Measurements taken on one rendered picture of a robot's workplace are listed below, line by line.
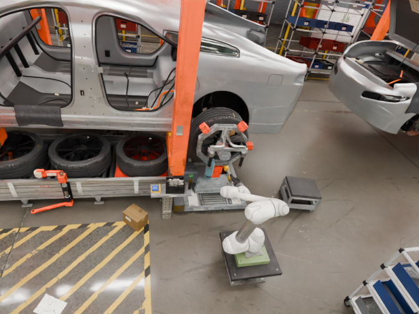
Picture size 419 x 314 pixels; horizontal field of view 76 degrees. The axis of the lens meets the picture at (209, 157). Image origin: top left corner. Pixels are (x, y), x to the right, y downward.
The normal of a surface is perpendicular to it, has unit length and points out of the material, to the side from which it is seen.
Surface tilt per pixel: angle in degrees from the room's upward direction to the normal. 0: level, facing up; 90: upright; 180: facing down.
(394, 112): 90
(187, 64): 90
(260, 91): 90
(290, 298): 0
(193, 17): 90
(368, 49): 64
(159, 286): 0
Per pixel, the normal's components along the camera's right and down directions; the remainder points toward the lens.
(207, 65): 0.20, 0.53
